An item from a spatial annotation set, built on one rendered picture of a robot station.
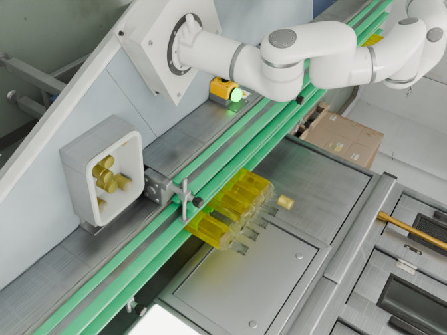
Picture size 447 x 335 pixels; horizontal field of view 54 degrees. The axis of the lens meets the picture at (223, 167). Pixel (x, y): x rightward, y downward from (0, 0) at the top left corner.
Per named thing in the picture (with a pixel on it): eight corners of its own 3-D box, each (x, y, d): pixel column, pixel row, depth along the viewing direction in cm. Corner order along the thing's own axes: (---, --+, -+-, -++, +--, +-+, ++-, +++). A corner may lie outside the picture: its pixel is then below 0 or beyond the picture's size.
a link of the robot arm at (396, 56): (368, 100, 101) (431, 91, 101) (376, 48, 92) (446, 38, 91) (352, 66, 111) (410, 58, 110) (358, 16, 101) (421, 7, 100)
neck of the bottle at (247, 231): (240, 236, 128) (254, 244, 126) (241, 229, 126) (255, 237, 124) (245, 229, 130) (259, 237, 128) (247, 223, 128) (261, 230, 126)
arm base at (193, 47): (161, 35, 99) (220, 54, 94) (190, -2, 104) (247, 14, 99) (177, 79, 113) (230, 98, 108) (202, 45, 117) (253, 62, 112)
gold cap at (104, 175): (90, 168, 108) (103, 176, 106) (100, 161, 110) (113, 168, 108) (92, 179, 110) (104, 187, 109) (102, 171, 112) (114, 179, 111)
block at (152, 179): (142, 197, 127) (161, 208, 124) (140, 173, 120) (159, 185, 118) (150, 189, 129) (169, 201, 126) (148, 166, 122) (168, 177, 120)
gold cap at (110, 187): (95, 179, 111) (108, 187, 110) (105, 171, 114) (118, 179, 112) (96, 189, 114) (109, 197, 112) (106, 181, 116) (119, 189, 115)
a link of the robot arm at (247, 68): (231, 92, 107) (291, 114, 102) (226, 52, 96) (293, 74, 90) (250, 66, 111) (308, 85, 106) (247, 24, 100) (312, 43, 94)
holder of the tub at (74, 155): (77, 226, 117) (98, 240, 115) (58, 149, 98) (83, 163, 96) (122, 189, 128) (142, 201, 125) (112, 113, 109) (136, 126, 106)
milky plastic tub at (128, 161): (74, 215, 113) (99, 230, 110) (58, 149, 98) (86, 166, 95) (122, 177, 124) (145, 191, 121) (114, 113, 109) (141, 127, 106)
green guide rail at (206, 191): (171, 200, 127) (193, 213, 125) (171, 198, 127) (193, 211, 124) (374, 10, 238) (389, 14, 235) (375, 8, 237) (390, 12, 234)
